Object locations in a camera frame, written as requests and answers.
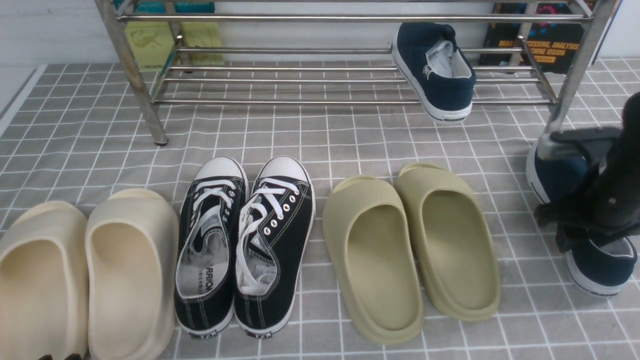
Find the olive green slipper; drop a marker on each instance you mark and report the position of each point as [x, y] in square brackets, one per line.
[451, 241]
[367, 237]

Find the olive green slipper right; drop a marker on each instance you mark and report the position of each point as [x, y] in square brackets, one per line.
[451, 241]

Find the black machine vision book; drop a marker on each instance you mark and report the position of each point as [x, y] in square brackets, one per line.
[553, 44]

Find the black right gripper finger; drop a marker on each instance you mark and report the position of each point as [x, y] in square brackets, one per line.
[590, 143]

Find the cream slipper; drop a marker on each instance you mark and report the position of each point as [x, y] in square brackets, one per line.
[44, 282]
[131, 243]

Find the black canvas sneaker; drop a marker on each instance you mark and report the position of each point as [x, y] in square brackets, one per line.
[273, 231]
[208, 237]

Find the black canvas sneaker left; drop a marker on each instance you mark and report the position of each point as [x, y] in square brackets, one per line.
[208, 237]

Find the green book behind rack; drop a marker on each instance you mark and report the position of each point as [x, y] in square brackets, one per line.
[151, 42]

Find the olive green slipper left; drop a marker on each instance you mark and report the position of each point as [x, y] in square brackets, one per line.
[367, 237]

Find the navy slip-on shoe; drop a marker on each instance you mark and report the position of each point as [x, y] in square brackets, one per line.
[429, 58]
[599, 270]

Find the black canvas sneaker right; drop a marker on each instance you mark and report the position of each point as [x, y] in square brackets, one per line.
[273, 231]

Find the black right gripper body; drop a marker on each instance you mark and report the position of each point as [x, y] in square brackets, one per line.
[605, 206]

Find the silver metal shoe rack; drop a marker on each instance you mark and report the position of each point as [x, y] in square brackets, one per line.
[178, 64]

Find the cream slipper far left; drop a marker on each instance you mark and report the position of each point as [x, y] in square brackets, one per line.
[44, 282]

